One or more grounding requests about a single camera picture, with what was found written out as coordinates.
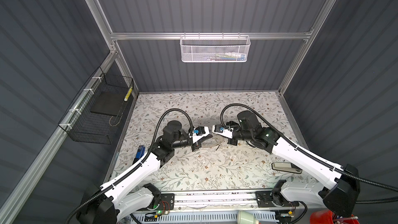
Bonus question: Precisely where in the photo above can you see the perforated metal ring disc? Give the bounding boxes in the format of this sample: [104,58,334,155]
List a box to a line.
[202,136,224,148]

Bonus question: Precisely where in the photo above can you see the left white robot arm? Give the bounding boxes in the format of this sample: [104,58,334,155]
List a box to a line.
[74,120,212,224]

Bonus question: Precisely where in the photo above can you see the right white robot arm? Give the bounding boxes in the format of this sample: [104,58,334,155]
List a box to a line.
[214,111,360,217]

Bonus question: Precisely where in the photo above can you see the blue object at table edge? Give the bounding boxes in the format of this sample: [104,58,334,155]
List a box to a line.
[133,145,146,164]

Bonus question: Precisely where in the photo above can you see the grey flat phone-like object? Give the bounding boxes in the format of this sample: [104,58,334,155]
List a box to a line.
[271,162,303,174]

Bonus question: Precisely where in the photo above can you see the pale green plastic object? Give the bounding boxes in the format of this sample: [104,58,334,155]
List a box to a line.
[236,211,260,224]

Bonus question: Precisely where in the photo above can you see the yellow marker pen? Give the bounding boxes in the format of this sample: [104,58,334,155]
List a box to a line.
[124,87,133,102]

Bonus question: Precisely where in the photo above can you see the black foam pad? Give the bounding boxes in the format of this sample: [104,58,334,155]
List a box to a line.
[90,92,127,117]

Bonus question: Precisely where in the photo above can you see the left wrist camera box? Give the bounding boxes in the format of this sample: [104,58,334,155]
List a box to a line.
[191,126,210,143]

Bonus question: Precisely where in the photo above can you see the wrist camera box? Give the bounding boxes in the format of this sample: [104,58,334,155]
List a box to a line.
[212,124,233,139]
[191,126,210,143]

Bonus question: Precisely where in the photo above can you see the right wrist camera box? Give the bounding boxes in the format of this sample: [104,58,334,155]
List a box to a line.
[212,124,233,139]

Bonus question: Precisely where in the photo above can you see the right black corrugated cable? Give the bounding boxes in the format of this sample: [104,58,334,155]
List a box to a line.
[220,103,398,204]

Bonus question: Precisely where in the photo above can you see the black corrugated cable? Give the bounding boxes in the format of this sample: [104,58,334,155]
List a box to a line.
[64,108,195,224]
[220,103,398,204]

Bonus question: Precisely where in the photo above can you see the left black corrugated cable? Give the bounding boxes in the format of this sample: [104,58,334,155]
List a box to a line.
[64,108,195,224]

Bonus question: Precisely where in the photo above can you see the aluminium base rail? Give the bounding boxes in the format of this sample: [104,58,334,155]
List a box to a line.
[130,188,321,214]

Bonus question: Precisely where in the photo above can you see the white slotted cable duct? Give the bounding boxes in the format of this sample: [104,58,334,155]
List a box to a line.
[134,211,280,224]

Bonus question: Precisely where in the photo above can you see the white wire mesh basket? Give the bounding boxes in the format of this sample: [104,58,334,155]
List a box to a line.
[179,35,251,63]

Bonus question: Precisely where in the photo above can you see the black wire wall basket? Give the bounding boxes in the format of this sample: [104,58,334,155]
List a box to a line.
[59,69,134,145]

